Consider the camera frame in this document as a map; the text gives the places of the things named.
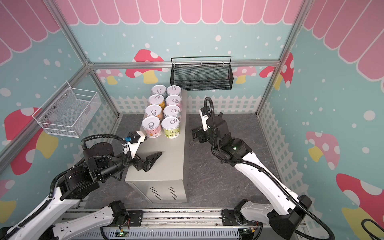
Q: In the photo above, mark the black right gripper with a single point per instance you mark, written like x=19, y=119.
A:
x=199, y=135

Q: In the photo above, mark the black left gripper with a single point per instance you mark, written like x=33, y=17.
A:
x=149, y=161

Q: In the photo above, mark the green label food can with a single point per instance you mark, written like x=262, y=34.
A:
x=171, y=127

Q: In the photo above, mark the teal label floor can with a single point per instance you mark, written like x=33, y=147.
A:
x=172, y=111

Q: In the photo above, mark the pink label food can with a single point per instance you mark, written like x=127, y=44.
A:
x=152, y=127

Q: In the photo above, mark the white lid can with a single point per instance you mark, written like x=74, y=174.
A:
x=174, y=100

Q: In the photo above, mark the red label food can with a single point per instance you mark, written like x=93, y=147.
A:
x=154, y=111

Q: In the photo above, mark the teal brown label can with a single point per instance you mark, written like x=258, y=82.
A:
x=174, y=90

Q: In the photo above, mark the yellow label food can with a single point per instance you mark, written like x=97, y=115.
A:
x=157, y=99

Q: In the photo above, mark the teal label food can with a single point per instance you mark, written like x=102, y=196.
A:
x=159, y=90

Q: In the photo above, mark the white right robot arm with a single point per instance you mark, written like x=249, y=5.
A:
x=288, y=209

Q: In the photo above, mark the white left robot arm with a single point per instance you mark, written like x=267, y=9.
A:
x=105, y=156

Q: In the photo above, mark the grey metal counter cabinet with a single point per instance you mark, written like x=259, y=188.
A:
x=167, y=180

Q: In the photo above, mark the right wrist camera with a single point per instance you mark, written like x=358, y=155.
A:
x=206, y=118

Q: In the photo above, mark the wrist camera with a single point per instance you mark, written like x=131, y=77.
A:
x=206, y=118
x=134, y=139

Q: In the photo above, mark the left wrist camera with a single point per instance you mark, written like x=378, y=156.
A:
x=134, y=139

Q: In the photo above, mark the black mesh wall basket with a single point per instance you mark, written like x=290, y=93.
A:
x=209, y=73

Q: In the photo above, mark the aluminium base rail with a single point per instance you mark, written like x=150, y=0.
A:
x=164, y=224

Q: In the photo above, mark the white wire wall basket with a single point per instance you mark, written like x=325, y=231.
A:
x=68, y=112

